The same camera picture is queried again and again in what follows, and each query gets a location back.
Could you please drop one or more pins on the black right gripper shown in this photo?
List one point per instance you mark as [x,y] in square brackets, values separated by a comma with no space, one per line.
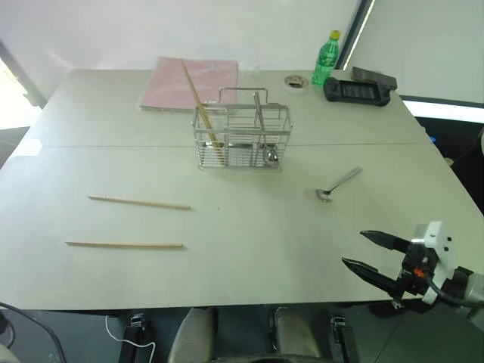
[414,266]

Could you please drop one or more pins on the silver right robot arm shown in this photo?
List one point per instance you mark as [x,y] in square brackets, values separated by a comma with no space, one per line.
[469,289]

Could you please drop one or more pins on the steel spoon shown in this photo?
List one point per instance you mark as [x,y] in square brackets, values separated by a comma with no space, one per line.
[336,185]
[264,132]

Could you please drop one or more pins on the black table leg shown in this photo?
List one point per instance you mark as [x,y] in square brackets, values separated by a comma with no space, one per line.
[132,338]
[342,338]

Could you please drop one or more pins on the black handheld game console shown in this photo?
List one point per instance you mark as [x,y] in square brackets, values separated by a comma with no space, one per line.
[357,91]

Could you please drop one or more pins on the dark rectangular box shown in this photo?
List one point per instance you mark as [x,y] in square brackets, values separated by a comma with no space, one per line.
[374,76]

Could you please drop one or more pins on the white tape roll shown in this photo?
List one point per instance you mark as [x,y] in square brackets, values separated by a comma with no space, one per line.
[295,82]

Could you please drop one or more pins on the grey robot left leg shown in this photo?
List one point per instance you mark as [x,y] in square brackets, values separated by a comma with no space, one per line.
[193,334]

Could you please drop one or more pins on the green plastic bottle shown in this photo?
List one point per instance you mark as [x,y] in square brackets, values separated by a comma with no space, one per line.
[326,60]

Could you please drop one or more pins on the wooden chopstick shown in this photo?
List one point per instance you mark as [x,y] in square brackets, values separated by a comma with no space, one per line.
[199,102]
[124,245]
[139,202]

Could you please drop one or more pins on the pink notebook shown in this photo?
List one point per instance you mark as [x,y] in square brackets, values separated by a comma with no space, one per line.
[191,83]

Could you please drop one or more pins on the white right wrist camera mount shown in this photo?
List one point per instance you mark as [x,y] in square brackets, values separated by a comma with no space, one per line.
[438,249]

